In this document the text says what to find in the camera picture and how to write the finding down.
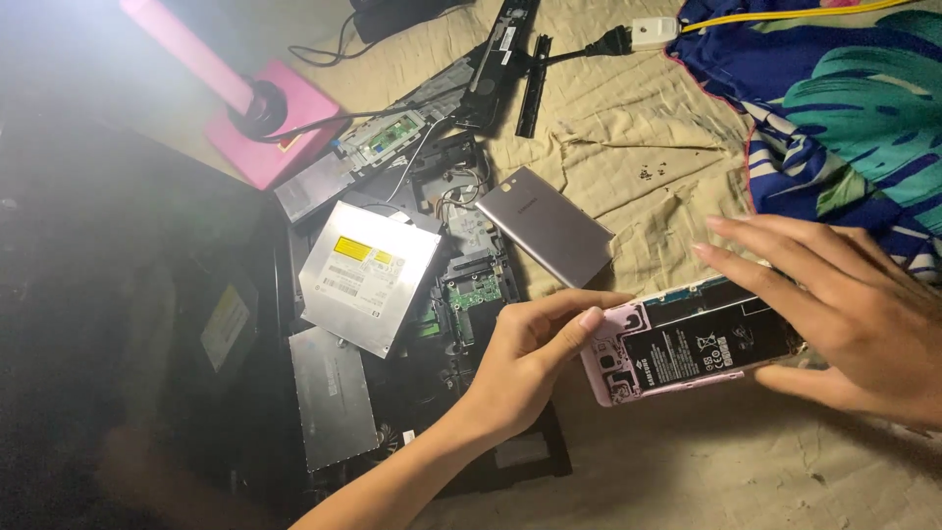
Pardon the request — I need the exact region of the person's right hand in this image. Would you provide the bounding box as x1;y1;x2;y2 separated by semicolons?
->
690;213;942;429

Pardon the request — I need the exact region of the person's left hand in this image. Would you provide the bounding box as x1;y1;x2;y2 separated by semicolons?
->
458;289;635;444

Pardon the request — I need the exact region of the pink smartphone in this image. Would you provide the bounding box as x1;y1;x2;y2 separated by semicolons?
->
580;271;808;409

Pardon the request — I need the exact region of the black disassembled laptop base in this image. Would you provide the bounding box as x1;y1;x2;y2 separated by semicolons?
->
271;131;575;503

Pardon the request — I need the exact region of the grey phone back cover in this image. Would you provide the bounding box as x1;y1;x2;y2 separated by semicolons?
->
474;165;616;290

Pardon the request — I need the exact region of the silver optical disc drive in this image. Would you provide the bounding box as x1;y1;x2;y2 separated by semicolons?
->
297;199;443;361

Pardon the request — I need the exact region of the silver metal cover plate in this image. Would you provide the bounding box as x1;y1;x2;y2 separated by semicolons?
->
288;325;381;474

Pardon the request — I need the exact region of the blue green floral cloth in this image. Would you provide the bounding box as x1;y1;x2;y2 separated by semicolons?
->
664;0;942;287

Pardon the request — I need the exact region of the grey laptop palmrest with touchpad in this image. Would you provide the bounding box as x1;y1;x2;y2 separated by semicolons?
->
273;55;479;226

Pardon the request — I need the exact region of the beige bed sheet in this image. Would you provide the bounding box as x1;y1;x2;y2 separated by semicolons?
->
118;0;942;530

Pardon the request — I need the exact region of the black narrow plastic strip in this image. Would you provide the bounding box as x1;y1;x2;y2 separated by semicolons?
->
514;34;553;140

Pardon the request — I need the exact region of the dark hard drive with label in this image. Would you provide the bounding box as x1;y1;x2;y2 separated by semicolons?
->
197;282;260;378

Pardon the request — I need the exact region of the black laptop hinge cover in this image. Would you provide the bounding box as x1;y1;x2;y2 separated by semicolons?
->
455;0;543;135

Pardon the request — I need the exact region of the pink desk lamp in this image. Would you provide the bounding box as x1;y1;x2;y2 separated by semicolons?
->
118;0;348;192

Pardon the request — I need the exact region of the white socket adapter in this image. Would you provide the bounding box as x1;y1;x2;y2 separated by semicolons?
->
630;15;682;52

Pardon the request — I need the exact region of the thin white wire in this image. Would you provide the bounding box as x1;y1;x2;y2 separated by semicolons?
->
385;118;446;205

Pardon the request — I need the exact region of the yellow cable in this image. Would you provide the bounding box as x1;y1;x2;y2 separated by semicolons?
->
680;0;917;35

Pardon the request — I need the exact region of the black power plug with cable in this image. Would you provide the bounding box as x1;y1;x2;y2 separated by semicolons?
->
541;25;634;69

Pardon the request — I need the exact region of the black power adapter with cord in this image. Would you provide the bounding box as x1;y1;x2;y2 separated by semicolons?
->
287;0;475;69

